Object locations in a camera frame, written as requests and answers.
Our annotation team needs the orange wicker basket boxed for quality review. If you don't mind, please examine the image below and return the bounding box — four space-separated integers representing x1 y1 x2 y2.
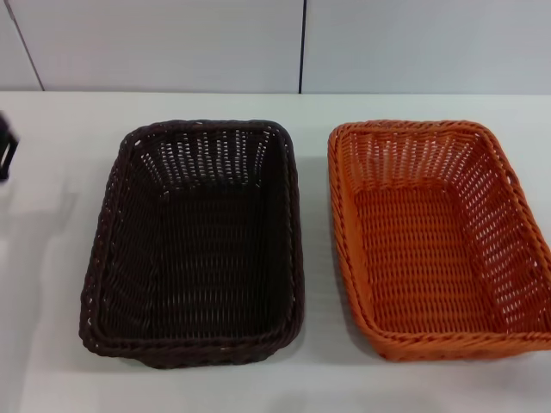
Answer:
326 119 551 361

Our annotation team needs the dark brown wicker basket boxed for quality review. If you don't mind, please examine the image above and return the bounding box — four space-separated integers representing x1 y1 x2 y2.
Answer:
77 119 305 370

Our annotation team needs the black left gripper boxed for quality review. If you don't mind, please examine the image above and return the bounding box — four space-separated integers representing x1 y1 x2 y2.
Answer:
0 109 21 182

